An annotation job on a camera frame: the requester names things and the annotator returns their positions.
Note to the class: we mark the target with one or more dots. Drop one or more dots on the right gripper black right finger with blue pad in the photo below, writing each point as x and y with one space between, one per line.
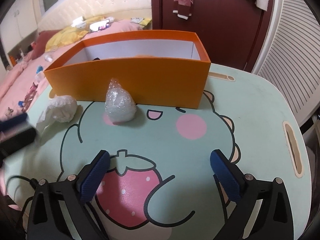
274 219

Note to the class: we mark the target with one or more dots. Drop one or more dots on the yellow pillow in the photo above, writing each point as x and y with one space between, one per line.
70 35

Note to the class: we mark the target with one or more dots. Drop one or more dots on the cream tufted headboard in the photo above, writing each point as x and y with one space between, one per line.
62 13

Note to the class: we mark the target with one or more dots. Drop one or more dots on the crumpled white tissue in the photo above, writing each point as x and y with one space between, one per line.
59 109

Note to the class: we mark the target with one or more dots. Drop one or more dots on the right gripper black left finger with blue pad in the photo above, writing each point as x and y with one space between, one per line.
46 219

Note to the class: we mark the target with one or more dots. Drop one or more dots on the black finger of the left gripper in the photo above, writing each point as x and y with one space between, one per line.
17 142

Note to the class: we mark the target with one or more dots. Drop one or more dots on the white cabinet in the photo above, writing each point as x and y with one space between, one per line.
19 27

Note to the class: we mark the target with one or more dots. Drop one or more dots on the pink bed duvet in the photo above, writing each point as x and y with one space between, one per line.
23 84

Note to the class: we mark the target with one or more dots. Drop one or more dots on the bubble wrap bundle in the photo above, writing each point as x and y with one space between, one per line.
119 105

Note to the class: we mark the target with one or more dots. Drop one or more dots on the white louvered closet door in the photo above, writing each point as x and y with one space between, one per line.
289 58

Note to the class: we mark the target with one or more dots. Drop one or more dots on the dark red wooden door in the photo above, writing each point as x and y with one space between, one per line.
231 31

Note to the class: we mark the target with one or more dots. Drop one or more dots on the white plush toy on bed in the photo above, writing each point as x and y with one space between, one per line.
78 22

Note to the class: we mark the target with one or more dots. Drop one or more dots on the orange cardboard box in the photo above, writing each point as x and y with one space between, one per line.
156 67

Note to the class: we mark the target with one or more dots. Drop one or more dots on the dark red pillow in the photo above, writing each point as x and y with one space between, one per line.
41 41

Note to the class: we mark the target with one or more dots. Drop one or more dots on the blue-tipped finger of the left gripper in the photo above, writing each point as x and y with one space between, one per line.
13 122

